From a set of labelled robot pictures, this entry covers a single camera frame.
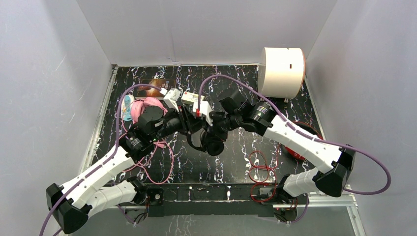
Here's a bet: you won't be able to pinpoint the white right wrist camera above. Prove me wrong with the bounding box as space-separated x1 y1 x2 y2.
192 101 213 126

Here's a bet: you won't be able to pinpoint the pink over-ear headphones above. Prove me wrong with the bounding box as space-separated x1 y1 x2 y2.
130 97 168 123

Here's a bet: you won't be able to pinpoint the small white cardboard box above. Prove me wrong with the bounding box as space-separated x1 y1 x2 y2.
181 91 199 105

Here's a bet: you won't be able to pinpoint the white cylindrical container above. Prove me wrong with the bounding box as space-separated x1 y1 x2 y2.
258 47 305 99

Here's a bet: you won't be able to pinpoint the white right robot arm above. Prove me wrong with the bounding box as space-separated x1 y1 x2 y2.
193 89 355 204

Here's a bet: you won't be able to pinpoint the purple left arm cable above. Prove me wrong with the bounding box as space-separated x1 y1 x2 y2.
39 84 164 236

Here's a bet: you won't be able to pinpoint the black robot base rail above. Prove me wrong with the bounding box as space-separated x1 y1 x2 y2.
112 182 310 218

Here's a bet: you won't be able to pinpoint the black on-ear headphones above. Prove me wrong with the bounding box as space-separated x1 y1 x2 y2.
185 127 228 156

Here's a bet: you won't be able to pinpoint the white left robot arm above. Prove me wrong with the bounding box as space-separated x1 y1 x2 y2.
46 106 212 234

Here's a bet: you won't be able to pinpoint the white and blue small device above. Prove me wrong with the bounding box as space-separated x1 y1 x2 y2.
120 94 135 121

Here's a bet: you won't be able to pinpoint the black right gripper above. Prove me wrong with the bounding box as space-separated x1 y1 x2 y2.
202 110 241 142

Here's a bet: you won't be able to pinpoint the dark paperback book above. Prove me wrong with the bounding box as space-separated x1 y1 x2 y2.
133 78 176 100

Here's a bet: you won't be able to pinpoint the red and black headphones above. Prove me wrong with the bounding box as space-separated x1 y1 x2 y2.
284 121 323 161

